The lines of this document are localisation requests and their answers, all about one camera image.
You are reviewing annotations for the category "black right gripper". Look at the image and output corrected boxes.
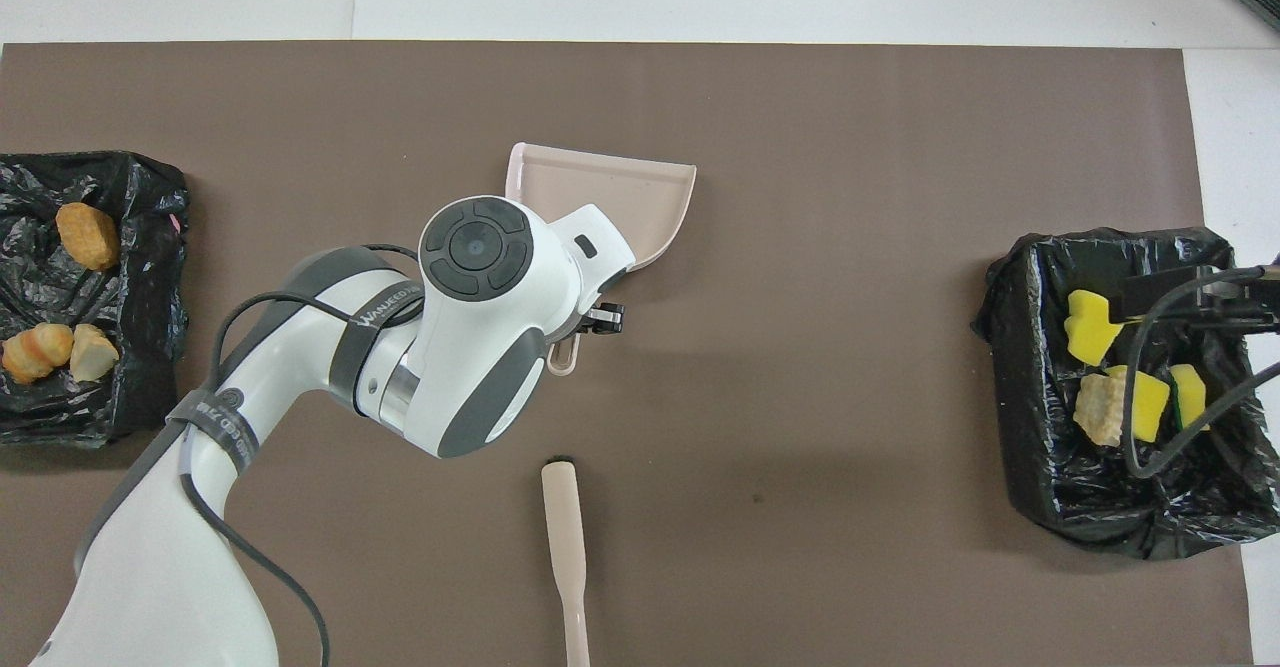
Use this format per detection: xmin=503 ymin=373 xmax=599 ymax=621
xmin=1120 ymin=262 xmax=1280 ymax=333

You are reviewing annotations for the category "notched yellow sponge piece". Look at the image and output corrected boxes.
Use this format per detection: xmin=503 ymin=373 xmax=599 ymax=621
xmin=1064 ymin=289 xmax=1129 ymax=367

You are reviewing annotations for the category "beige plastic dustpan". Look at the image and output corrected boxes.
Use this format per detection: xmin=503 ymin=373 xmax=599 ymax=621
xmin=505 ymin=141 xmax=698 ymax=376

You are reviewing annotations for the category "beige toy pastry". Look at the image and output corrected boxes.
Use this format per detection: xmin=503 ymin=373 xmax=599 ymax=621
xmin=1073 ymin=373 xmax=1129 ymax=448

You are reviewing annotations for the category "beige hand brush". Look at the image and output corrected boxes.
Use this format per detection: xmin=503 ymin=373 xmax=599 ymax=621
xmin=541 ymin=459 xmax=593 ymax=667

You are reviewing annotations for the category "pale yellow toy dumpling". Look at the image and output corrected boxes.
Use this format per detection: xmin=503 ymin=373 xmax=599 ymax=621
xmin=70 ymin=323 xmax=121 ymax=384

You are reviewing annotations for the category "brown toy croquette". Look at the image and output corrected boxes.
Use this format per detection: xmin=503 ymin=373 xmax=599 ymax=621
xmin=55 ymin=202 xmax=121 ymax=272

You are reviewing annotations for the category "orange striped toy croissant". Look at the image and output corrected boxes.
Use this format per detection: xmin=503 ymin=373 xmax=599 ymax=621
xmin=2 ymin=323 xmax=75 ymax=385

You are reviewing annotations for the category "black bag lined bin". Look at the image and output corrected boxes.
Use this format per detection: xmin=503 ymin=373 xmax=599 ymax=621
xmin=0 ymin=151 xmax=191 ymax=448
xmin=972 ymin=227 xmax=1280 ymax=560

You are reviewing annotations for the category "brown table mat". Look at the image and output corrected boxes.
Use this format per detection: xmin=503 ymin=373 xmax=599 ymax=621
xmin=0 ymin=42 xmax=1256 ymax=667

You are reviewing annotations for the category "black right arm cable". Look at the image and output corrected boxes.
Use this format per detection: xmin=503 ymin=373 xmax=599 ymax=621
xmin=1122 ymin=265 xmax=1280 ymax=478

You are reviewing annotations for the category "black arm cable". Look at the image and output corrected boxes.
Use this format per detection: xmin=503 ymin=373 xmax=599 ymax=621
xmin=1122 ymin=265 xmax=1280 ymax=478
xmin=180 ymin=242 xmax=421 ymax=667

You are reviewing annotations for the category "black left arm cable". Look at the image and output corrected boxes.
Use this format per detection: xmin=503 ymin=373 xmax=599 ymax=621
xmin=180 ymin=242 xmax=421 ymax=667

